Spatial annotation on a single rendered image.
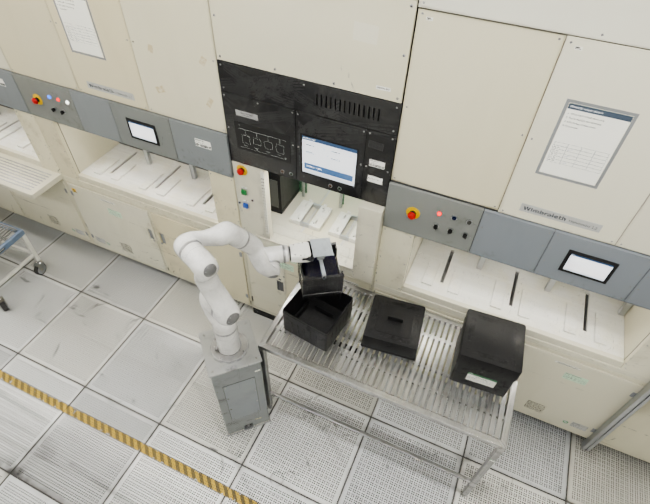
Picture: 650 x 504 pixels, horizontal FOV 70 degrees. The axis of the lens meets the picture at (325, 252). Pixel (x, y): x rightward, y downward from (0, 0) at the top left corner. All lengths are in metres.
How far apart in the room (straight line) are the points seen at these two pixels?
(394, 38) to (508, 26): 0.40
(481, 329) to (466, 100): 1.10
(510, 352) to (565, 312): 0.57
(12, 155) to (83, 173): 0.67
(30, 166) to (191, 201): 1.33
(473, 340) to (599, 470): 1.43
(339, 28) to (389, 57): 0.22
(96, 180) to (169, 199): 0.57
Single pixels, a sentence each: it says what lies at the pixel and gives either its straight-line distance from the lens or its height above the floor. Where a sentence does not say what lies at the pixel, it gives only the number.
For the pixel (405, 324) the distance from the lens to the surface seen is 2.54.
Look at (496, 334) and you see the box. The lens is 2.45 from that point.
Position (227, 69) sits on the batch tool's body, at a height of 1.92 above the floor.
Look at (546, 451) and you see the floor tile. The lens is 3.43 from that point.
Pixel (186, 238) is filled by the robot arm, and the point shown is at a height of 1.56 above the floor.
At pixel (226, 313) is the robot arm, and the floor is 1.18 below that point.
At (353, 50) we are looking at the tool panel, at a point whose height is 2.13.
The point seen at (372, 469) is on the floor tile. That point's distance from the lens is 3.09.
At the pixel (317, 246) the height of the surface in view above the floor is 1.27.
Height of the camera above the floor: 2.92
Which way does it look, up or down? 47 degrees down
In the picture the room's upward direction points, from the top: 2 degrees clockwise
